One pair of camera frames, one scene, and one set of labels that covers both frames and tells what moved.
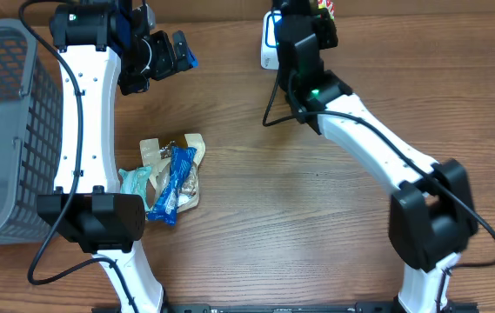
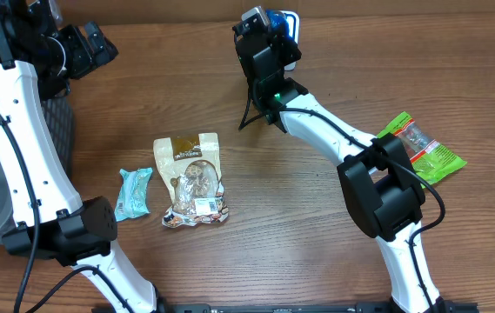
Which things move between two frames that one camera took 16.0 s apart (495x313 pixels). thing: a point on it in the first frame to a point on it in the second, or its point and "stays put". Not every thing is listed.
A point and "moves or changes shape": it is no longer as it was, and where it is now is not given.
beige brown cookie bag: x=157 y=164 moves or changes shape
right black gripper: x=323 y=21 to x=293 y=50
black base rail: x=283 y=308 stays put
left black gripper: x=168 y=65 to x=73 y=36
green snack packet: x=330 y=5 to x=430 y=158
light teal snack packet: x=134 y=182 stays put
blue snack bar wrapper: x=182 y=159 moves or changes shape
